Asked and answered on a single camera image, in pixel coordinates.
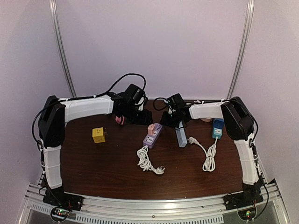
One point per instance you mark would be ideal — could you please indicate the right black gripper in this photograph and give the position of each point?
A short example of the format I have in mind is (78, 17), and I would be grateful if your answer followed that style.
(165, 121)

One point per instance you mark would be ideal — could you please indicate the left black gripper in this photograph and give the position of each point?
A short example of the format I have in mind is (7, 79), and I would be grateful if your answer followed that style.
(145, 119)

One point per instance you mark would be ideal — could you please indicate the light blue power strip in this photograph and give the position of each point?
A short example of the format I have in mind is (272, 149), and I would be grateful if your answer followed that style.
(181, 137)

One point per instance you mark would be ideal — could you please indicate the pink charger plug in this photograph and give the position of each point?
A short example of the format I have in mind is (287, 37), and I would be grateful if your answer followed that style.
(151, 129)

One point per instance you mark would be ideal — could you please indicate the purple power strip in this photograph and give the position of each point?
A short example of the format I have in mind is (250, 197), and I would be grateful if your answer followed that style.
(150, 140)

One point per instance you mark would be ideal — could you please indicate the yellow cube adapter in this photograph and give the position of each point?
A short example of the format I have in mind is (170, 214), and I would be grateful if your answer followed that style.
(98, 135)

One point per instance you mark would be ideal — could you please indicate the teal blue socket box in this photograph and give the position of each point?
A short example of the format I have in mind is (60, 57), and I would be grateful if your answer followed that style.
(218, 125)

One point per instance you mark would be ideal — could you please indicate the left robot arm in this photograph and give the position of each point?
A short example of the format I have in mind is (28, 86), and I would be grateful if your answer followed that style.
(57, 112)

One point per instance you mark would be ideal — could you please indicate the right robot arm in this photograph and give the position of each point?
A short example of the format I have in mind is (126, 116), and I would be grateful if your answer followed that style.
(238, 121)

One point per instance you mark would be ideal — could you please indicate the pink flat adapter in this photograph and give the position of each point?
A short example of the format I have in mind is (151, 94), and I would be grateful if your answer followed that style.
(120, 120)

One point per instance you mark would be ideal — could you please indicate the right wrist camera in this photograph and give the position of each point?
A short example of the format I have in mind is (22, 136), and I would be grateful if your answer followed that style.
(176, 102)

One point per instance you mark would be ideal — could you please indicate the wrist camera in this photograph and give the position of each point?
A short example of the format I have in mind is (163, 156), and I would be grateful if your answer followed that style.
(176, 102)
(133, 94)

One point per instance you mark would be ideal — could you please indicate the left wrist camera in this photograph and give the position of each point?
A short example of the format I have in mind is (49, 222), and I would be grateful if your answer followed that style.
(133, 94)

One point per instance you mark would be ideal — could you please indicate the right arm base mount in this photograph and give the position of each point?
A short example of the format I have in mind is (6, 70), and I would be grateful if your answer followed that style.
(250, 194)

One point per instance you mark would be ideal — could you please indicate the right aluminium frame post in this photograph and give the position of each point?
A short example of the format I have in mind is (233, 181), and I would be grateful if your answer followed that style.
(249, 15)

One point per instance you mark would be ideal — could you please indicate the aluminium frame post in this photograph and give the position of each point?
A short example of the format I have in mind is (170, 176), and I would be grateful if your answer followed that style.
(60, 47)
(249, 15)

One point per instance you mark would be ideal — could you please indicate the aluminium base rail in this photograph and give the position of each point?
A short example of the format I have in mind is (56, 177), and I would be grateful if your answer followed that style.
(203, 210)

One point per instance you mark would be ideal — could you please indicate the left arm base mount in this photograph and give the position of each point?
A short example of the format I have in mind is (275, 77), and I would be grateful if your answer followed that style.
(57, 197)

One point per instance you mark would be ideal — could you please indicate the left aluminium frame post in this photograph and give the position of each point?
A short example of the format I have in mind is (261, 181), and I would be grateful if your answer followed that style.
(60, 47)

